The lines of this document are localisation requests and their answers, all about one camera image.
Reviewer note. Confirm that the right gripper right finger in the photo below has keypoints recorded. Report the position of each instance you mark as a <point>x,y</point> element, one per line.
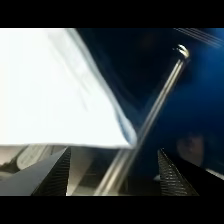
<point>186,180</point>

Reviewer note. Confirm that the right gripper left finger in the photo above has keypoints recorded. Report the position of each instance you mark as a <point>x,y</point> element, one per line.
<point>43,178</point>

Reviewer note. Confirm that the light blue shirt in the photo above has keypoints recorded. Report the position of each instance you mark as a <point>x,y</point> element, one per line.
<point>50,90</point>

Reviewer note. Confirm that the silver frame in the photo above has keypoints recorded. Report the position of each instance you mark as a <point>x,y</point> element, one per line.
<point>146,123</point>

